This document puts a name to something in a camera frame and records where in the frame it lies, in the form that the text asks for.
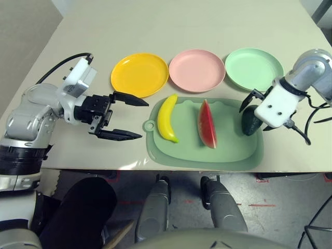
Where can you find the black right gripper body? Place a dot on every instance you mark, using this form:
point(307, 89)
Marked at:
point(262, 94)

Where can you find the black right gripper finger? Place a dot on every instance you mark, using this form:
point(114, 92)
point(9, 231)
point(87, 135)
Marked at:
point(267, 127)
point(248, 101)

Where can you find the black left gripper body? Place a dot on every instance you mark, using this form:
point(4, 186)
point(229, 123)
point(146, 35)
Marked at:
point(93, 106)

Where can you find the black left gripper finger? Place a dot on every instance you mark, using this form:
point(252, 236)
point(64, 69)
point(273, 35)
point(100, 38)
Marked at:
point(129, 99)
point(119, 135)

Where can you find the dark green toy avocado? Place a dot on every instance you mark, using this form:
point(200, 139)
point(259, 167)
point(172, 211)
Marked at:
point(247, 122)

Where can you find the yellow toy banana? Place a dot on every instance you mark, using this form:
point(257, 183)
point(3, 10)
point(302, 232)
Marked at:
point(164, 119)

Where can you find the red toy watermelon slice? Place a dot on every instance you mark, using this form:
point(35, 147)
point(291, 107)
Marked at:
point(207, 124)

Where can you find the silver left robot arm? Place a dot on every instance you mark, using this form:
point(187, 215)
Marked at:
point(26, 122)

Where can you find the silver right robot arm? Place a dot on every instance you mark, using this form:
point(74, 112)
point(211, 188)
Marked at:
point(311, 70)

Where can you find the yellow plastic plate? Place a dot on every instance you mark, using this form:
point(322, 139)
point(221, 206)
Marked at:
point(140, 75)

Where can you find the mint green plastic plate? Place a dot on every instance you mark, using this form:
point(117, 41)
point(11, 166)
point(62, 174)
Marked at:
point(249, 67)

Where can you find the pink plastic plate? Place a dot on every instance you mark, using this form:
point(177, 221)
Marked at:
point(197, 71)

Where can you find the green silicone cutting mat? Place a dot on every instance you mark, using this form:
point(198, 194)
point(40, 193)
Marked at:
point(186, 153)

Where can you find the red floor tape strip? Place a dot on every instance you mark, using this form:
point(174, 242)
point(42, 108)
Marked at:
point(262, 205)

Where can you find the grey left robot leg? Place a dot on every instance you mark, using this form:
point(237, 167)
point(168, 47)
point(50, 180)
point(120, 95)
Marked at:
point(155, 205)

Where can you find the grey robot leg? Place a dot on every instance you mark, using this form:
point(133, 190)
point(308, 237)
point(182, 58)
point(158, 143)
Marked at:
point(155, 205)
point(223, 205)

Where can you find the black padded stool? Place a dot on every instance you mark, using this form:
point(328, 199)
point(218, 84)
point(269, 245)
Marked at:
point(83, 207)

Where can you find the grey right robot leg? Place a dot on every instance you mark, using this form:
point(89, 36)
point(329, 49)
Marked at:
point(223, 205)

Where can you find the wooden stick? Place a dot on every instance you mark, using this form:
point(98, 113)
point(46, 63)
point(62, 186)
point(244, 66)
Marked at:
point(120, 234)

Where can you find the black framed side table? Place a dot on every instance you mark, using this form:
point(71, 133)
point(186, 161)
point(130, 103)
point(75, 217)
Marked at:
point(321, 13)

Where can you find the grey robot torso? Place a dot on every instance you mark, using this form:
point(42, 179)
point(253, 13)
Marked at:
point(207, 240)

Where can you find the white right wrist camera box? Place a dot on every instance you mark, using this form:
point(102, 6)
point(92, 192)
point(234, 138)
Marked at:
point(275, 109)

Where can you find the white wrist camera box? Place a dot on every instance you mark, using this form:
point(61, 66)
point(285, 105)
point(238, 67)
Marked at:
point(77, 77)
point(275, 109)

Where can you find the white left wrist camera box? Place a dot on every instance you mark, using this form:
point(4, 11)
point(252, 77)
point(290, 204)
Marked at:
point(77, 77)

